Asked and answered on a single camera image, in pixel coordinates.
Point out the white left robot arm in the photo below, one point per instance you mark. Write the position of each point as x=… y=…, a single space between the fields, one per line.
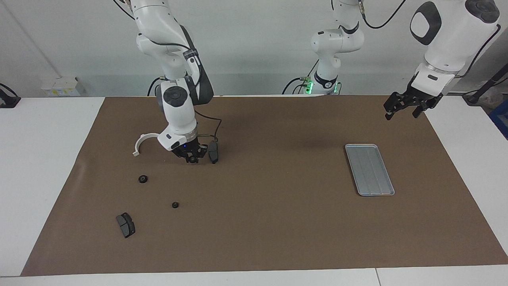
x=448 y=35

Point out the brown table mat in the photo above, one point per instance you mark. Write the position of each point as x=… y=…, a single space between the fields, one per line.
x=254 y=218

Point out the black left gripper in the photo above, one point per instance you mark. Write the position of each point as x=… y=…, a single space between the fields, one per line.
x=414 y=98

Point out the black tripod stand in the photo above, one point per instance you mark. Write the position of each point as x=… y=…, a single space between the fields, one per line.
x=488 y=85

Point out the black clamp mount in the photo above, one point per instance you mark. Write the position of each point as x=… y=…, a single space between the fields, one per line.
x=8 y=101

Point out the single dark brake pad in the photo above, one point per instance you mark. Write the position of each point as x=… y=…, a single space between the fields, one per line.
x=213 y=153

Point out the blue box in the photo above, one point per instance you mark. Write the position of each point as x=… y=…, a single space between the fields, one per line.
x=502 y=119

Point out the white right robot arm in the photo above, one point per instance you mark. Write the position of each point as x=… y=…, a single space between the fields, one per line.
x=178 y=115

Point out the white curved plastic bracket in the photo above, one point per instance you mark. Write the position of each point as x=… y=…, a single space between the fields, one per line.
x=137 y=147

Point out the silver metal tray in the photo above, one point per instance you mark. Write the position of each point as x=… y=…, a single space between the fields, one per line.
x=369 y=171

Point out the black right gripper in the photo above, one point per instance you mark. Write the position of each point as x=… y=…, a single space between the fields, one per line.
x=189 y=149

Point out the stacked dark brake pads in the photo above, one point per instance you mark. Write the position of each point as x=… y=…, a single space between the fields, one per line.
x=126 y=226

